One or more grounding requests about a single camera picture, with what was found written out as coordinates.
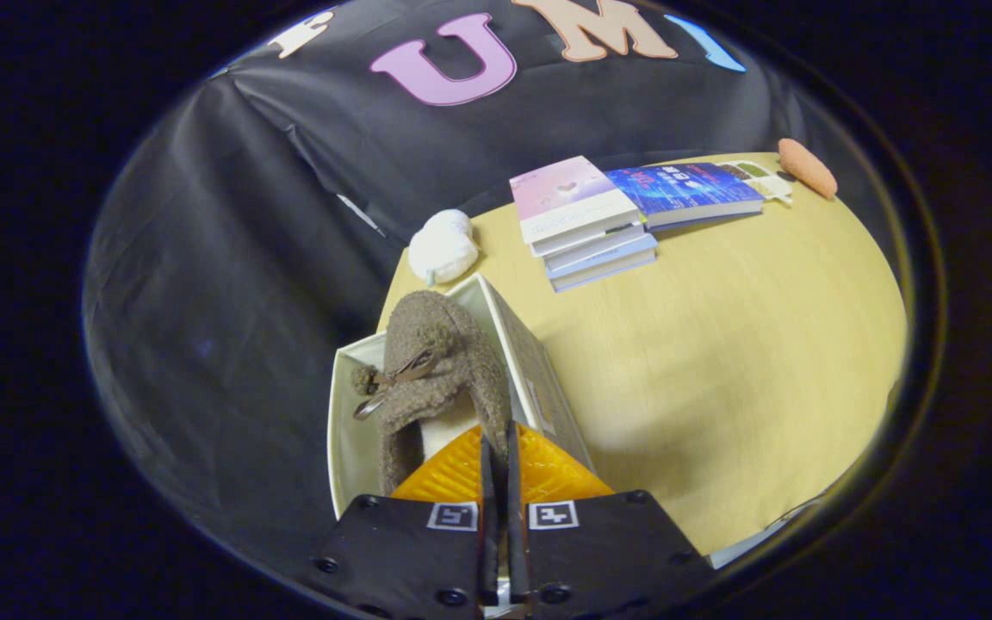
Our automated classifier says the brown fuzzy slipper shoe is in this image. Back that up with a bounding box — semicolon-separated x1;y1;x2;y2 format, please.
351;290;512;496

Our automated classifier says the beige fabric storage box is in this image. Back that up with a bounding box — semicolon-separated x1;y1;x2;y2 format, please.
326;273;596;522

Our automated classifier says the grey-blue cover book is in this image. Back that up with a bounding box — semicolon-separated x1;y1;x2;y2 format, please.
545;234;659;294
539;222;648;272

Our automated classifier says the orange oval sponge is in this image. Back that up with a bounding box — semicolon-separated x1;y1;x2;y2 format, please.
778;138;839;201

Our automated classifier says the white divided grain tray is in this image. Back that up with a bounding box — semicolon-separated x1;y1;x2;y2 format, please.
716;160;794;205

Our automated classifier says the pink cover book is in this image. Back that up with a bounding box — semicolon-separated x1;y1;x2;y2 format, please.
510;156;642;257

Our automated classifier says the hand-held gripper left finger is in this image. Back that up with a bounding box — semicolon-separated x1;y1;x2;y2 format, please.
311;426;501;620

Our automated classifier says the shiny grey strip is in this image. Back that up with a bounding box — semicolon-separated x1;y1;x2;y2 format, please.
707;498;824;569

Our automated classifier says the blue cover book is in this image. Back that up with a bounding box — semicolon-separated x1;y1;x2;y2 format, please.
604;162;766;232

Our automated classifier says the black backdrop cloth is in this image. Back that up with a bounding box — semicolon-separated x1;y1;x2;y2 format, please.
83;0;893;578

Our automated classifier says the white plush toy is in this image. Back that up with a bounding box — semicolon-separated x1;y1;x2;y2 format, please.
407;209;480;287

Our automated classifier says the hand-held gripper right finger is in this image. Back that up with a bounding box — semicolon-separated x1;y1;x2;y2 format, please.
506;420;716;620

